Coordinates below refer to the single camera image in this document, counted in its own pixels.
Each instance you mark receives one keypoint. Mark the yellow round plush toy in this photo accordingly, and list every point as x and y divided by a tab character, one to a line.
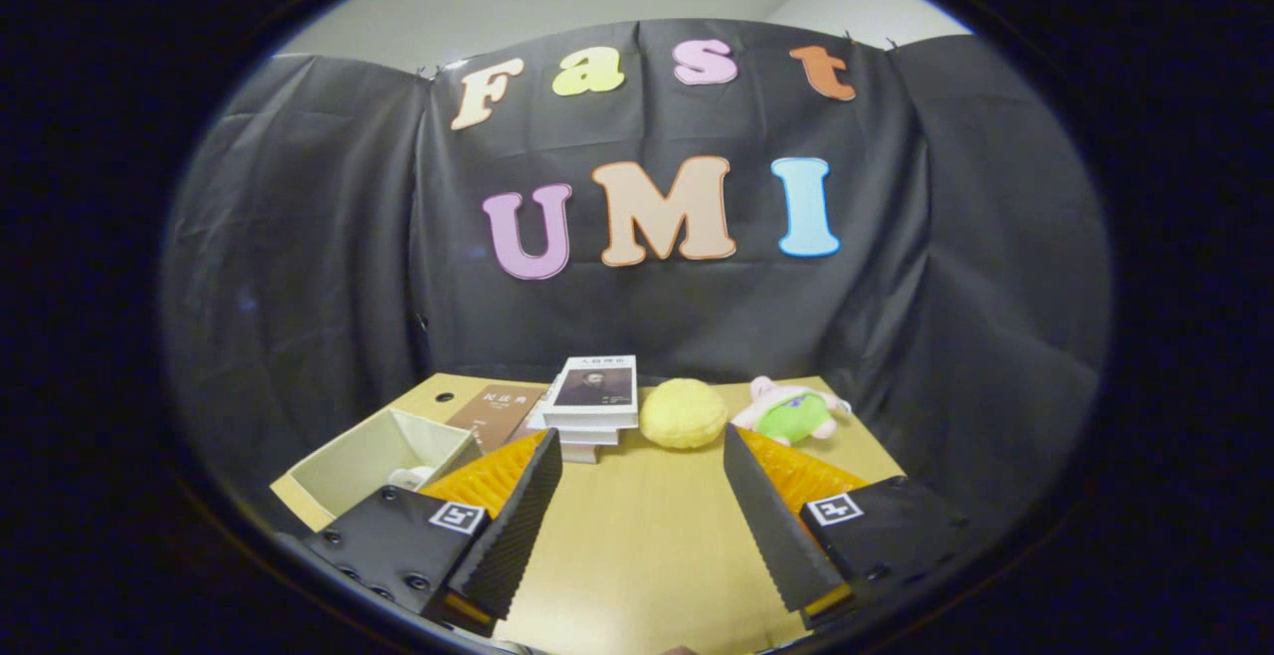
683	414

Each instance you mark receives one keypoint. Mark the cream fabric storage box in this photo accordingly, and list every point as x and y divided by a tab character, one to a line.
358	461

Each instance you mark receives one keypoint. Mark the brown thin book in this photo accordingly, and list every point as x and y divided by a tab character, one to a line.
495	411

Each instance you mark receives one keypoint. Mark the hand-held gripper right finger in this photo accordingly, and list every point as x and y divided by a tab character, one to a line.
771	526

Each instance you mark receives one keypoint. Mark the white striped sneaker shoe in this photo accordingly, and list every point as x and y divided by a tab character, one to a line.
410	479

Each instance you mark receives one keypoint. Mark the white portrait cover book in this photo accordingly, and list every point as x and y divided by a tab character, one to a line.
595	391

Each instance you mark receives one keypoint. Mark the plain white book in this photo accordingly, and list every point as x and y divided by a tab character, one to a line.
587	436

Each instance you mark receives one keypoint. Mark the pink star plush toy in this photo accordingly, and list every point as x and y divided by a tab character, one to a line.
791	414

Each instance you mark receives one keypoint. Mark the brown thick book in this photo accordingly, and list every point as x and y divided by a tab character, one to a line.
580	453

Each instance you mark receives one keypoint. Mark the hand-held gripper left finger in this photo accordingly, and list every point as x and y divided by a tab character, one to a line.
518	526

